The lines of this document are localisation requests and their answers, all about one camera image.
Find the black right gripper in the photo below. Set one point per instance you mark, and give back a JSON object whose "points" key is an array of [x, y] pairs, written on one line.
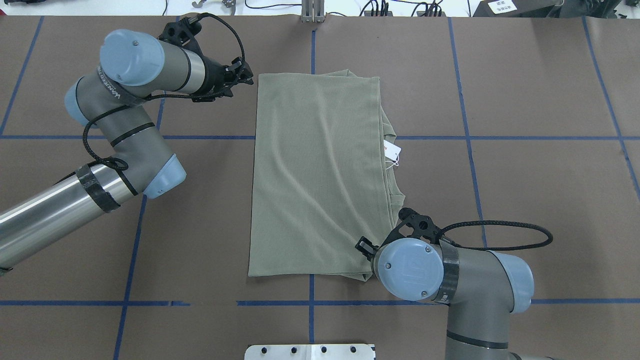
{"points": [[364, 248]]}

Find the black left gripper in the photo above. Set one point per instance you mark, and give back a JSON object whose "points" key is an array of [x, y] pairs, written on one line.
{"points": [[215, 76]]}

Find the sage green long-sleeve shirt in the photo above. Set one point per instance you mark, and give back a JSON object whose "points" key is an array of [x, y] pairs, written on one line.
{"points": [[319, 180]]}

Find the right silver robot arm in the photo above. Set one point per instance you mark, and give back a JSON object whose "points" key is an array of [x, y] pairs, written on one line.
{"points": [[480, 286]]}

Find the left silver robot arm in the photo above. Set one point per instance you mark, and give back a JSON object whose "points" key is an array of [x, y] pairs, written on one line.
{"points": [[129, 155]]}

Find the white paper clothing tag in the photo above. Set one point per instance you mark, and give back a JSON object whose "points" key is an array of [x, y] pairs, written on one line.
{"points": [[391, 153]]}

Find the blue tape grid lines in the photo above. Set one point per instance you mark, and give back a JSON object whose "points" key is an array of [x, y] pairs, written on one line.
{"points": [[529, 120]]}

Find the aluminium frame post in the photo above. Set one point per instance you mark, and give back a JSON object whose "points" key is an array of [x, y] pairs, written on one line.
{"points": [[313, 11]]}

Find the white pedestal base plate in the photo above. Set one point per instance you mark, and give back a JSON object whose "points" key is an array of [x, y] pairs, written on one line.
{"points": [[327, 351]]}

